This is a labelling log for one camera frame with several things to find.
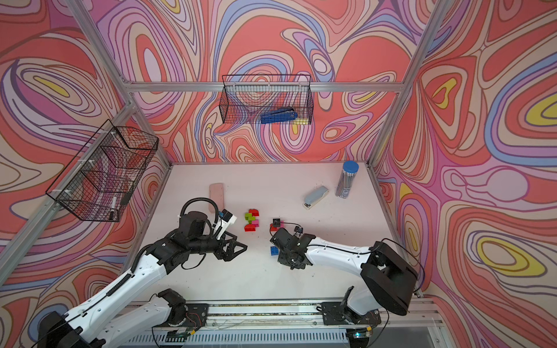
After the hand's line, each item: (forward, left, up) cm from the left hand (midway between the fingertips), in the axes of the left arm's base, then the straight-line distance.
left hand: (242, 244), depth 74 cm
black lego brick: (+15, -12, -10) cm, 21 cm away
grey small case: (+32, -29, -16) cm, 46 cm away
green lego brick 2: (+18, 0, -13) cm, 22 cm away
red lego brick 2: (+14, 0, -14) cm, 20 cm away
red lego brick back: (+13, -10, -13) cm, 21 cm away
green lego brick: (+20, 0, -13) cm, 24 cm away
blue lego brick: (+3, -11, -14) cm, 18 cm away
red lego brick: (+21, -1, -13) cm, 25 cm away
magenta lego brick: (+16, -2, -13) cm, 20 cm away
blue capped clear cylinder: (+31, -43, 0) cm, 52 cm away
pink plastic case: (+35, +20, -16) cm, 43 cm away
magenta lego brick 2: (+15, -14, -13) cm, 24 cm away
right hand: (-2, -16, -15) cm, 22 cm away
